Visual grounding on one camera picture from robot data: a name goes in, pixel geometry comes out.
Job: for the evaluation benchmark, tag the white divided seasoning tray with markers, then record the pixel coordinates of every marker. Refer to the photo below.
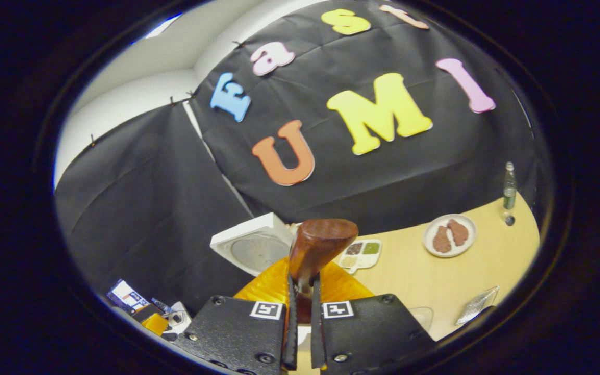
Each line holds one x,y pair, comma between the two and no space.
362,255

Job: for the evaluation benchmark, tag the black backdrop cloth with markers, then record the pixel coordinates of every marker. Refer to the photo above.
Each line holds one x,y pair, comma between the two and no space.
149,182

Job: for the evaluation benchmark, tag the printed blue white box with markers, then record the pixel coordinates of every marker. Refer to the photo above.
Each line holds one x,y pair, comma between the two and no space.
128,296

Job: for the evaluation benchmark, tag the green glass bottle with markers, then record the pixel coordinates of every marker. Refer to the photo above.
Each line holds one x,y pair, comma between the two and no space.
510,190

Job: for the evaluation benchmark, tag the round white plate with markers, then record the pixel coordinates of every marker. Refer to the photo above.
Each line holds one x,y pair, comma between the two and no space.
469,229

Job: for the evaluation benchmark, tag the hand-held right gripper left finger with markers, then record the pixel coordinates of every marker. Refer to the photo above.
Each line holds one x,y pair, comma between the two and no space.
237,333

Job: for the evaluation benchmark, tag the white rice cooker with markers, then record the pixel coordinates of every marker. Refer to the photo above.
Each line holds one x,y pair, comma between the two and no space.
248,245

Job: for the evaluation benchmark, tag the small orange object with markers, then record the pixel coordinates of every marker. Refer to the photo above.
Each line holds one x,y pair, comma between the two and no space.
155,324

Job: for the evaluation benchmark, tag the brown meat piece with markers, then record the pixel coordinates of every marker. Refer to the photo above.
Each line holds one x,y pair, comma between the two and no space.
441,239
458,232

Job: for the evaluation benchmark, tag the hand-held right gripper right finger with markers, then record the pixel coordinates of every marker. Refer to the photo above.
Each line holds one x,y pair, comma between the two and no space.
367,333

